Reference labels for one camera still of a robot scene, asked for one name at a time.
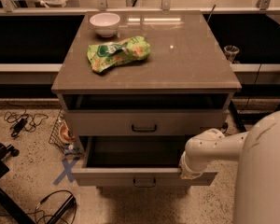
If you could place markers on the blue tape cross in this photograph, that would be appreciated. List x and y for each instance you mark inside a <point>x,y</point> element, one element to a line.
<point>67,171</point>

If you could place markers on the wire basket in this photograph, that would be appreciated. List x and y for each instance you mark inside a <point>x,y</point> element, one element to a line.
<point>62,139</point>

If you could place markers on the grey drawer cabinet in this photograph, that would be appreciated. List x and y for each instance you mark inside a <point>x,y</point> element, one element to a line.
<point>185,70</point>

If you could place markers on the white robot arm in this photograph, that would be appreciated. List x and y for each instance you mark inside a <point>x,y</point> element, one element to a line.
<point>257,189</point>

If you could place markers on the grey drawer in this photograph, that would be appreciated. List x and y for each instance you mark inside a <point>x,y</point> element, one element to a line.
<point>142,122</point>
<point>139,161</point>

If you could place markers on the black table leg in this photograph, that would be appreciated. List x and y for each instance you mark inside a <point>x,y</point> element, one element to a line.
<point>236,117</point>

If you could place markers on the green chip bag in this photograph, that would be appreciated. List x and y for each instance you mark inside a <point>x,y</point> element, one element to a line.
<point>112,54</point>

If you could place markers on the black office chair base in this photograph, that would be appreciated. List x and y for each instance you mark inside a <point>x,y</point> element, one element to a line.
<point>5,201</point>

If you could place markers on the clear glass cup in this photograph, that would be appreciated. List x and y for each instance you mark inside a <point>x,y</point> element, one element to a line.
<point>230,52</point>

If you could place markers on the black power adapter with cable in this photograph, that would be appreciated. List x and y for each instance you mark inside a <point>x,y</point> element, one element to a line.
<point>21,120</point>

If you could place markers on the black stand with cables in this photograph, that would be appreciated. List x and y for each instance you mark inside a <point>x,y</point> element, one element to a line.
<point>65,213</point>

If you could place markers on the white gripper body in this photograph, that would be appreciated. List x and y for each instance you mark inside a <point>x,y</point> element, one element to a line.
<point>187,168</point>

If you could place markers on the white ceramic bowl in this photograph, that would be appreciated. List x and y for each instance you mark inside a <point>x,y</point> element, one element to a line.
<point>105,24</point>

